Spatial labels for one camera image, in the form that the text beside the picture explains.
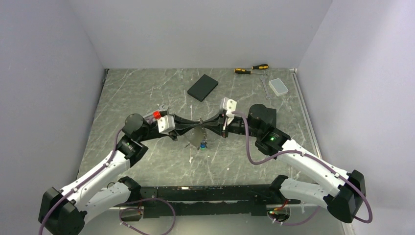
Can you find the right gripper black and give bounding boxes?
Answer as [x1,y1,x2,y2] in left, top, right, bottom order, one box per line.
[201,112,261,139]

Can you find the key bunch with rings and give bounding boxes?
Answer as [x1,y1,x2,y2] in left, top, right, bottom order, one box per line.
[185,124,207,150]

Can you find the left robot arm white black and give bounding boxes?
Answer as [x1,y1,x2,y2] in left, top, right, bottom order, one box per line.
[38,111,202,235]

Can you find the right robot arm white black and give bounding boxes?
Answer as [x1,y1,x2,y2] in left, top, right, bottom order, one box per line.
[199,100,373,224]

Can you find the large silver wrench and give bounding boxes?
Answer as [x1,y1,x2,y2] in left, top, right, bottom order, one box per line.
[158,103,169,115]

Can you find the black flat box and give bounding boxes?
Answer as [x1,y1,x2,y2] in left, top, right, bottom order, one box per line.
[187,74,218,102]

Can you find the yellow black screwdriver front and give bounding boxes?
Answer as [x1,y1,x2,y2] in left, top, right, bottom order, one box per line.
[234,68,268,76]

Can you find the clear plastic box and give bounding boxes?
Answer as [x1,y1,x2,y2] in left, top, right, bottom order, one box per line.
[269,78,288,97]

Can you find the orange black screwdriver rear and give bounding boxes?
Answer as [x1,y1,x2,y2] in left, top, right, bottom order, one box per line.
[249,64,269,70]

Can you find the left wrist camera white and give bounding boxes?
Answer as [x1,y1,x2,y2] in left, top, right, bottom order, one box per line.
[153,111,175,134]

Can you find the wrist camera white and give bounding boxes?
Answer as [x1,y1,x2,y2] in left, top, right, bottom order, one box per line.
[220,97,237,125]
[153,111,175,134]

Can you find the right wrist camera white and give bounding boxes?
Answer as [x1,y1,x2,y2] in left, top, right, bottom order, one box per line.
[220,97,237,125]

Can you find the black network switch box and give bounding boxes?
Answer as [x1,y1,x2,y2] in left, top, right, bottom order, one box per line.
[265,107,277,127]

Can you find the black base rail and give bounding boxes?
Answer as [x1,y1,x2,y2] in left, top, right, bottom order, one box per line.
[120,184,299,218]

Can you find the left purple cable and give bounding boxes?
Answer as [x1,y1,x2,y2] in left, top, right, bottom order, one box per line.
[38,113,177,235]

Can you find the purple cable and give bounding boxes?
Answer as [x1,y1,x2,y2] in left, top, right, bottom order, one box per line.
[38,113,177,235]
[231,110,373,227]

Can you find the aluminium frame rail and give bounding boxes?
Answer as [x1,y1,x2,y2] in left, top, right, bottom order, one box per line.
[290,69,346,208]

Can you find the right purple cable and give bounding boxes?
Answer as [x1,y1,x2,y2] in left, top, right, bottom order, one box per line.
[231,110,373,227]

